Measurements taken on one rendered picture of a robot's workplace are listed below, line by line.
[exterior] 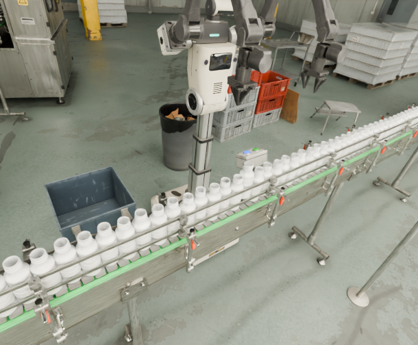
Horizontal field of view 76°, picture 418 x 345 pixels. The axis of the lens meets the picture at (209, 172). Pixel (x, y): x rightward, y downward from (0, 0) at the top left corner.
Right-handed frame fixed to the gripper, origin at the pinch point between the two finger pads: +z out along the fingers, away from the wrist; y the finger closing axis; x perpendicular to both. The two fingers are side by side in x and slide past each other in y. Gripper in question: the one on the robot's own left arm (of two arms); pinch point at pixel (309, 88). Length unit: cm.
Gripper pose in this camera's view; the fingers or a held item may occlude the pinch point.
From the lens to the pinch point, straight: 142.2
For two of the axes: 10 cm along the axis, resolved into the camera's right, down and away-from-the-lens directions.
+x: -8.1, 2.9, -5.0
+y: -5.7, -5.4, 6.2
